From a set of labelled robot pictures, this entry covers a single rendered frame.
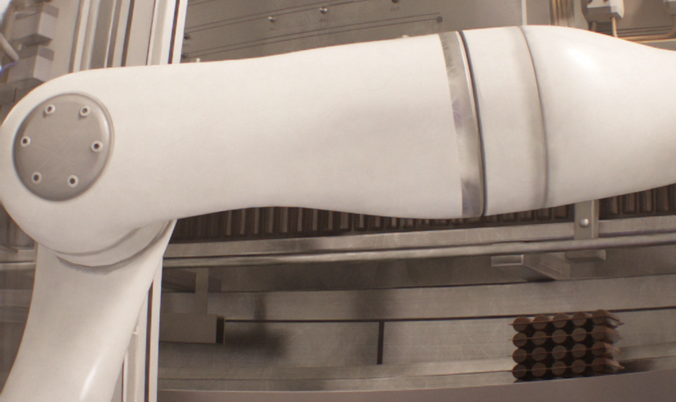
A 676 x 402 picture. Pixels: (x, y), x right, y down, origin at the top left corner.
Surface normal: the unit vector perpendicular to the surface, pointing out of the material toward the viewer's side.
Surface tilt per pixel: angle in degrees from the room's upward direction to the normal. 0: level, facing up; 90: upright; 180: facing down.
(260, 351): 90
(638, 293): 90
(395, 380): 90
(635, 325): 90
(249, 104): 80
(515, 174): 137
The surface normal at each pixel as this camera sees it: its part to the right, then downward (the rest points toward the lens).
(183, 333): -0.50, -0.20
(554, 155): 0.07, 0.45
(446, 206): 0.04, 0.85
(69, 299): -0.10, -0.40
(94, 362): 0.53, -0.43
